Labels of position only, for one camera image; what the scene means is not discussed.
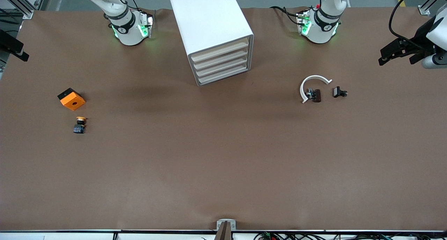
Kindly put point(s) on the white plastic tray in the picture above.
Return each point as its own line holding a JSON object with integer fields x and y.
{"x": 221, "y": 57}

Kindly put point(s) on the brown table cover mat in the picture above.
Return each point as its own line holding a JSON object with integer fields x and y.
{"x": 209, "y": 163}

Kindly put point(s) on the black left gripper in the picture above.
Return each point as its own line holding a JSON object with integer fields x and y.
{"x": 421, "y": 36}

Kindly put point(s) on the beige cabinet drawer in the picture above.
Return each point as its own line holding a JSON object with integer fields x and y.
{"x": 225, "y": 73}
{"x": 220, "y": 50}
{"x": 223, "y": 65}

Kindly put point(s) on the white table edge rail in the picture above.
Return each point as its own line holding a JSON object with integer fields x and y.
{"x": 70, "y": 235}

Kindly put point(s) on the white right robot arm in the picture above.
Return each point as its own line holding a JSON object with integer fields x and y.
{"x": 127, "y": 34}

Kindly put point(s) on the orange box with hole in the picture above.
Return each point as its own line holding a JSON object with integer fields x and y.
{"x": 72, "y": 102}

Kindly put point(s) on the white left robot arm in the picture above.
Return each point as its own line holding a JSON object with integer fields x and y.
{"x": 323, "y": 30}

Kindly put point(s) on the dark brown small part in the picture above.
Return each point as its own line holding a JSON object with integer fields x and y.
{"x": 316, "y": 95}

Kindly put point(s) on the small black clip part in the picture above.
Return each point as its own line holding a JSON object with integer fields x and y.
{"x": 337, "y": 92}

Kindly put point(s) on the white curved plastic arc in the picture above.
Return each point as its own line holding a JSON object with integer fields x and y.
{"x": 302, "y": 91}

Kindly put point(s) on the white drawer cabinet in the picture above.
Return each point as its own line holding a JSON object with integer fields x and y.
{"x": 206, "y": 20}

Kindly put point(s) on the grey metal bracket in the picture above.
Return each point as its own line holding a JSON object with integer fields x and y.
{"x": 220, "y": 223}

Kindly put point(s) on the yellow cap push button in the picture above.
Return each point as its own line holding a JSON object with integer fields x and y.
{"x": 79, "y": 129}

